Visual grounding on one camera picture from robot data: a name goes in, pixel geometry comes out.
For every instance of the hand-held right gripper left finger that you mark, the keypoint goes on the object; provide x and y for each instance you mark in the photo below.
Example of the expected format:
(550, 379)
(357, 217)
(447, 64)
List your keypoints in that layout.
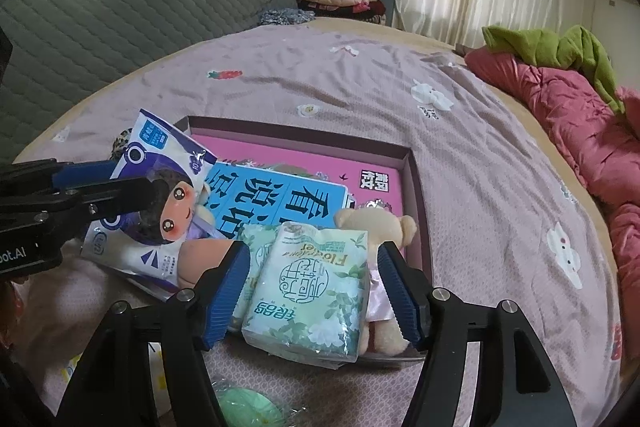
(225, 302)

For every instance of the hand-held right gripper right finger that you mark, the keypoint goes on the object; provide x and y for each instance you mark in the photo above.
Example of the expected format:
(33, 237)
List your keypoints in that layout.
(400, 302)

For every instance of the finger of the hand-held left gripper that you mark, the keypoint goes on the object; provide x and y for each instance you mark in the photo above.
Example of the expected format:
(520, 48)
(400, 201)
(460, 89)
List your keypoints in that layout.
(85, 174)
(115, 197)

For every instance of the leopard print scrunchie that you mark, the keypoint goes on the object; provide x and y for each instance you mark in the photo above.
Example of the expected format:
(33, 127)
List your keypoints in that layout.
(120, 144)

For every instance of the green floral tissue pack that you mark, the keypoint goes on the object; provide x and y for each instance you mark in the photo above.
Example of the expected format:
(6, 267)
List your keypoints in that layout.
(257, 252)
(305, 292)

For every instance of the white blue plastic packet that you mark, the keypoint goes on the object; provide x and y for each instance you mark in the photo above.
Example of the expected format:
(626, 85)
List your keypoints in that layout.
(150, 142)

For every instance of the teddy bear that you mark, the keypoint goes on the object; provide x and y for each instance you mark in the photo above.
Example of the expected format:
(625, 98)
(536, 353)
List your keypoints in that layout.
(380, 227)
(205, 224)

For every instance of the green sponge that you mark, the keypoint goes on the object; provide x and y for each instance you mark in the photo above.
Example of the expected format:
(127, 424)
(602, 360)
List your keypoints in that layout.
(245, 407)

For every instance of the dark cardboard box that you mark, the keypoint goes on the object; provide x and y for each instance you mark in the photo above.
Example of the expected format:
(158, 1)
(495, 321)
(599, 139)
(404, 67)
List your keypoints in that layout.
(300, 132)

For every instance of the pink blue book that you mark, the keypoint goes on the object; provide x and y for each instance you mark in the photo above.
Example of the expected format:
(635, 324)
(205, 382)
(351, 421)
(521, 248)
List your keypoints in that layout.
(300, 162)

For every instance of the grey quilted cover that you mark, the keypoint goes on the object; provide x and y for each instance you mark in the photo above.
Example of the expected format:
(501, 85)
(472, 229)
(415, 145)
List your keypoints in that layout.
(125, 7)

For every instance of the purple printed bedsheet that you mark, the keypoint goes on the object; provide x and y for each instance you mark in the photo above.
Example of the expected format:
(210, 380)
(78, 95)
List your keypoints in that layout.
(350, 82)

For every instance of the pink quilt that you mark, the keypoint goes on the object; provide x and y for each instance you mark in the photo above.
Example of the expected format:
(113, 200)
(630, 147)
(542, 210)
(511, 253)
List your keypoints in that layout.
(575, 132)

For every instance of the blue patterned cloth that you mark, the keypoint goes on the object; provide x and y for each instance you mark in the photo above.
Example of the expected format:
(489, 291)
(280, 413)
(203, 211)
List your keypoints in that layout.
(287, 17)

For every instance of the green blanket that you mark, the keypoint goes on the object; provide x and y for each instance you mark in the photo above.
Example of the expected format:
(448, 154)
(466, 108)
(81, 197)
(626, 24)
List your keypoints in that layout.
(540, 44)

